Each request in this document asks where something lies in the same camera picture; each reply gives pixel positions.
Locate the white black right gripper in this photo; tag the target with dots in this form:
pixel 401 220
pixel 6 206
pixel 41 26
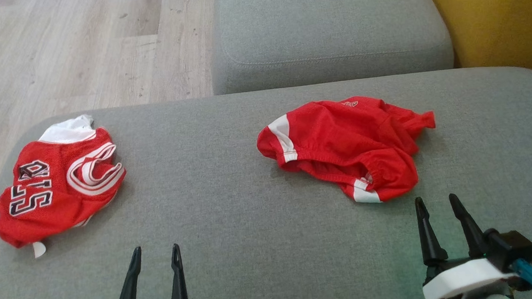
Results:
pixel 463 278

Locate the red jersey with black numbers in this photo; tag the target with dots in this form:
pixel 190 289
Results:
pixel 60 190

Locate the large grey sofa seat cushion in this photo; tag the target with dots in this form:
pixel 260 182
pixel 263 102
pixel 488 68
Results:
pixel 232 207

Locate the red shorts with white stripes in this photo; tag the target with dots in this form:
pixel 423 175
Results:
pixel 349 144

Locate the small grey sofa cushion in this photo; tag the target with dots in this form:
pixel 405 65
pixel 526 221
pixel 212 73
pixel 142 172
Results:
pixel 327 25

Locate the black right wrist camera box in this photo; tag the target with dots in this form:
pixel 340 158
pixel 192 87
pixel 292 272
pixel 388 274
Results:
pixel 509 245

